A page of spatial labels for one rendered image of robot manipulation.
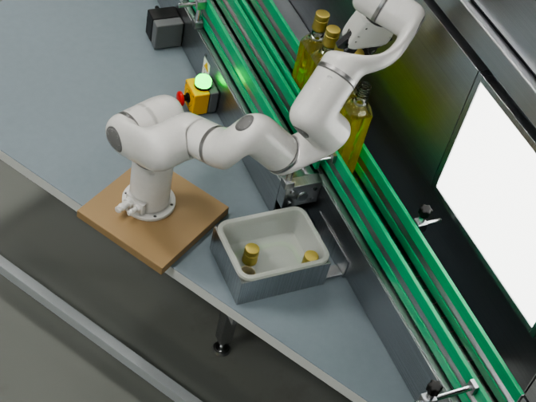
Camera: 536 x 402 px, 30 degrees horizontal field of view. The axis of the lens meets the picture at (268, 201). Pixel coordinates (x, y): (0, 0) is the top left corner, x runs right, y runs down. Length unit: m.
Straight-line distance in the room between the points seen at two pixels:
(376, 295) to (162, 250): 0.49
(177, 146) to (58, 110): 0.64
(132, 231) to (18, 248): 1.01
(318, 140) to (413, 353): 0.51
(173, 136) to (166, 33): 0.79
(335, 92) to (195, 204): 0.60
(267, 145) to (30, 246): 1.48
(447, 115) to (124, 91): 0.92
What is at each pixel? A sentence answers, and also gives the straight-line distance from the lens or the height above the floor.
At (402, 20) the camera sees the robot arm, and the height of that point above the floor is 1.42.
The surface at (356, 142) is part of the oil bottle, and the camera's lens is 2.31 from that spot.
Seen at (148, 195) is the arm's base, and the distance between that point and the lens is 2.29.
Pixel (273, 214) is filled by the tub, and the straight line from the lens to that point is 2.31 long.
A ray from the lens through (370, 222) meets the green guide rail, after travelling 2.21.
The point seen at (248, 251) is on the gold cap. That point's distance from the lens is 2.26.
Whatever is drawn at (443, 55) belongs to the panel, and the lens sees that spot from 2.17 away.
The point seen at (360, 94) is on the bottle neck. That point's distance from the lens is 2.23.
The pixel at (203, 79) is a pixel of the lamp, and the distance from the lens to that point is 2.59.
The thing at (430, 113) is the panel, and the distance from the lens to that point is 2.24.
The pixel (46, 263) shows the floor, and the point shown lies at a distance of 3.23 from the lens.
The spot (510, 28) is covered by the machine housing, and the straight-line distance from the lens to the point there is 2.02.
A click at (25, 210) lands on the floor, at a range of 3.37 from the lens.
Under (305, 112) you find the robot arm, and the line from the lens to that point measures 1.90.
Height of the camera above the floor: 2.53
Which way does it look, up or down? 46 degrees down
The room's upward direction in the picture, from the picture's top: 14 degrees clockwise
